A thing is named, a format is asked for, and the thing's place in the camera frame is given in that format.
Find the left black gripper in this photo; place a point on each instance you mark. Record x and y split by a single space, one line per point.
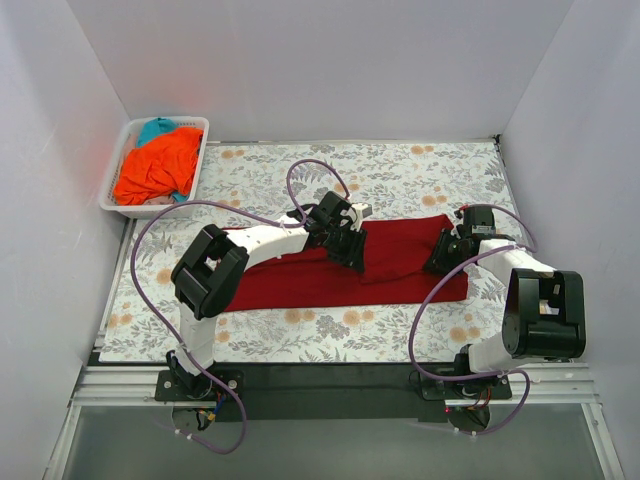
351 248

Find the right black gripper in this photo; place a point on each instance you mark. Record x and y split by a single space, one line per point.
443 251

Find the dark red t-shirt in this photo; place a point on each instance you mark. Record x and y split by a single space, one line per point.
395 252

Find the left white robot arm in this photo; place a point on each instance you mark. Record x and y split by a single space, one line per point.
208 275

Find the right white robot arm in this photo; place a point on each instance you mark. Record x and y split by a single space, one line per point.
544 313

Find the floral patterned table mat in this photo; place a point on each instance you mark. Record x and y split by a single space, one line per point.
239 183

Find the pink garment in basket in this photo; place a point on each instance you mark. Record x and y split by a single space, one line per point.
160 201

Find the orange t-shirt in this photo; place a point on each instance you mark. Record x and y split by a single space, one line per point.
162 167

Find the teal t-shirt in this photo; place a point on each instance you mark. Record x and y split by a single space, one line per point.
154 128

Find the white plastic laundry basket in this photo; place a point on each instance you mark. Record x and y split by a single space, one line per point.
127 142

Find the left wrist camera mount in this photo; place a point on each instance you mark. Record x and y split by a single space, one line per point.
357 213

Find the aluminium frame rail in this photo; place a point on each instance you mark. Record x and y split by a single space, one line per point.
551 383

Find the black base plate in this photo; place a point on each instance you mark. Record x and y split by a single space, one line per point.
377 405

